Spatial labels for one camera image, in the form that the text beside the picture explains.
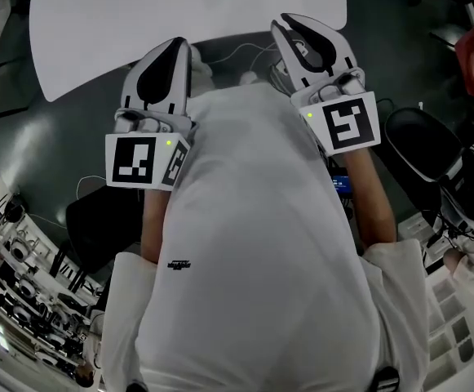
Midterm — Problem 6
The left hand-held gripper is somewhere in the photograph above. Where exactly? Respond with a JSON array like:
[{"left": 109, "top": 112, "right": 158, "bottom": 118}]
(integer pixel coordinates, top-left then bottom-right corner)
[{"left": 104, "top": 36, "right": 199, "bottom": 192}]

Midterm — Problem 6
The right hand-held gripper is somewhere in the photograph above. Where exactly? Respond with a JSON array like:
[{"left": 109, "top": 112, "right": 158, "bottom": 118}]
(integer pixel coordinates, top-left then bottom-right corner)
[{"left": 271, "top": 12, "right": 382, "bottom": 158}]

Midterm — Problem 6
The person's right forearm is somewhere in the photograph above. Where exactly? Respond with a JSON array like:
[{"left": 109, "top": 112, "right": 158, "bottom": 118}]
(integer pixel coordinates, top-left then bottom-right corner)
[{"left": 341, "top": 148, "right": 398, "bottom": 252}]

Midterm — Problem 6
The person's left forearm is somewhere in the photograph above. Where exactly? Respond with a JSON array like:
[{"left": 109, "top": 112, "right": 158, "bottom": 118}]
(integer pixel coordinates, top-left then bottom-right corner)
[{"left": 139, "top": 185, "right": 173, "bottom": 265}]

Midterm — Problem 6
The person's left shoe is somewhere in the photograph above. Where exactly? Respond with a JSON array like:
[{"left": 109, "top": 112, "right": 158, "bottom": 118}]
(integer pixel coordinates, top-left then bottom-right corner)
[{"left": 190, "top": 44, "right": 215, "bottom": 83}]

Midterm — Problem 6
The person's shoe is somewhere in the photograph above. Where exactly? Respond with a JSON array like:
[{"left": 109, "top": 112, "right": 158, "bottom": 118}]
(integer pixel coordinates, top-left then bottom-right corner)
[
  {"left": 190, "top": 44, "right": 215, "bottom": 83},
  {"left": 239, "top": 70, "right": 264, "bottom": 87}
]

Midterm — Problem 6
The person's right shoe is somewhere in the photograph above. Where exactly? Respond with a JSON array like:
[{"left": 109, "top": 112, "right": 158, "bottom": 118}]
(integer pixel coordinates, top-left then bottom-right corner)
[{"left": 239, "top": 70, "right": 264, "bottom": 87}]

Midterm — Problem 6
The white table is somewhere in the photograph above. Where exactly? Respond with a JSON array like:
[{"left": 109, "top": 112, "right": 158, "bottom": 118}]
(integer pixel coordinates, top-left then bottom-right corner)
[{"left": 29, "top": 0, "right": 348, "bottom": 105}]

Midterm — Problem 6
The black device with blue screen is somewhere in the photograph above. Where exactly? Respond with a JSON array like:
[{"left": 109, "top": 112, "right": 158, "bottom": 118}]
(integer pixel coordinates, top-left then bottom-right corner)
[{"left": 330, "top": 173, "right": 355, "bottom": 198}]

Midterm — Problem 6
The white and black robot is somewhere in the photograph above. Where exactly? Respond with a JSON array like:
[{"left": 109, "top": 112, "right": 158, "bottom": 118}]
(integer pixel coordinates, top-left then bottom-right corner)
[{"left": 383, "top": 105, "right": 474, "bottom": 245}]

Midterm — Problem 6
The person's white shirt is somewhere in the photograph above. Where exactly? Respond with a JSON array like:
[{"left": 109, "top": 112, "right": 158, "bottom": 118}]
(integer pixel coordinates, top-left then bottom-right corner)
[{"left": 100, "top": 81, "right": 432, "bottom": 392}]

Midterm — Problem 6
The white equipment shelf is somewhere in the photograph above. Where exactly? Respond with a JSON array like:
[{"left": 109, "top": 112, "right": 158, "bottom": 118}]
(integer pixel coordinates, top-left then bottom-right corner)
[{"left": 0, "top": 189, "right": 104, "bottom": 384}]

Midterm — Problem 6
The white fabric cover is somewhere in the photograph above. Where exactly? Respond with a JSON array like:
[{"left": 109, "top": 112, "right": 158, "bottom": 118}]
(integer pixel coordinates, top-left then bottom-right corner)
[{"left": 443, "top": 243, "right": 474, "bottom": 301}]

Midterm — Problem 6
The white cubby shelf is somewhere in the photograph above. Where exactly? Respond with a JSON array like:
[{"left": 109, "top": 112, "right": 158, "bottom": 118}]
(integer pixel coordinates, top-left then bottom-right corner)
[{"left": 396, "top": 212, "right": 474, "bottom": 384}]

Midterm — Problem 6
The white cable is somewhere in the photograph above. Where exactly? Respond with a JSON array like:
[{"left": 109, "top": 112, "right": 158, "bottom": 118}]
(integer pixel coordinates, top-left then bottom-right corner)
[{"left": 213, "top": 41, "right": 281, "bottom": 66}]

